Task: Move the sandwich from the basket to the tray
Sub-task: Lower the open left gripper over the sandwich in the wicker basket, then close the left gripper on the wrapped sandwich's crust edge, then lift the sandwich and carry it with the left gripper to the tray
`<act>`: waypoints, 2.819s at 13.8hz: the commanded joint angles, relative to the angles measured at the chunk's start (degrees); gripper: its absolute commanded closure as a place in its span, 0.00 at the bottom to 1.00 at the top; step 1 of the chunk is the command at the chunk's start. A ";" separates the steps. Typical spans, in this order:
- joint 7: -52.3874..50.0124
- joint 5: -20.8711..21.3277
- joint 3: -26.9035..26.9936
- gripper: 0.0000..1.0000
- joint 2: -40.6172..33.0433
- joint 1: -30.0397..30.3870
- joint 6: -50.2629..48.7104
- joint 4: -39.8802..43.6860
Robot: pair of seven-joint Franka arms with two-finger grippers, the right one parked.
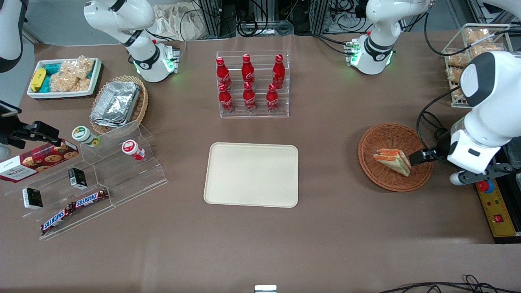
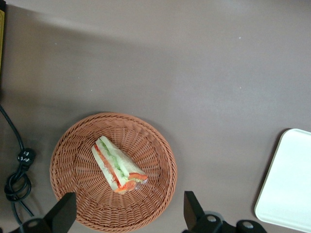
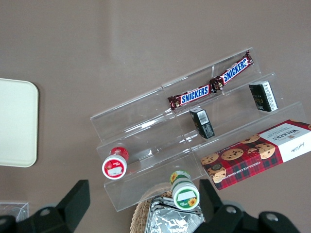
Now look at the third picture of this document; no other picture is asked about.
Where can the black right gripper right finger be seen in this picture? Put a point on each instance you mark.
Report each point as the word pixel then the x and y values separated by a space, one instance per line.
pixel 213 201

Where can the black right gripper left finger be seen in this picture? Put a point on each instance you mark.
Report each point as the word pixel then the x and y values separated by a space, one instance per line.
pixel 73 201

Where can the light wicker basket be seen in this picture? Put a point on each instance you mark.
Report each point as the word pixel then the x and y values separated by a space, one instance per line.
pixel 139 213

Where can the cream plastic tray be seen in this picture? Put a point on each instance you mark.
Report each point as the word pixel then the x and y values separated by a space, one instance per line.
pixel 17 121

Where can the green lid snack cup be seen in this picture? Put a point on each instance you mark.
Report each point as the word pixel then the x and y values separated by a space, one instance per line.
pixel 185 194

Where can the foil food container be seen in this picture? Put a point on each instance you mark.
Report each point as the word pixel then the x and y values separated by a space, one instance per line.
pixel 170 221

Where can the red lid snack cup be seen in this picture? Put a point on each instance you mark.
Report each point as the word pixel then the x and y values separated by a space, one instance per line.
pixel 114 166

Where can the clear acrylic bottle rack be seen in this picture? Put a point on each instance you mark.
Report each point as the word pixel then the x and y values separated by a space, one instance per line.
pixel 12 208

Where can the Walkers shortbread cookie box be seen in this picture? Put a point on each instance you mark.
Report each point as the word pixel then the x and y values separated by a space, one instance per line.
pixel 255 155

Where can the small black snack box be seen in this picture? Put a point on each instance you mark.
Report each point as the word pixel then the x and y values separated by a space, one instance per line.
pixel 263 95
pixel 202 123

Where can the clear acrylic tiered stand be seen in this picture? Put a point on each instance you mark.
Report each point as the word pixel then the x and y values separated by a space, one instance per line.
pixel 150 126

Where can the Snickers chocolate bar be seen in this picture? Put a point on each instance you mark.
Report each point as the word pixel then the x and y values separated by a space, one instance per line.
pixel 194 93
pixel 234 71

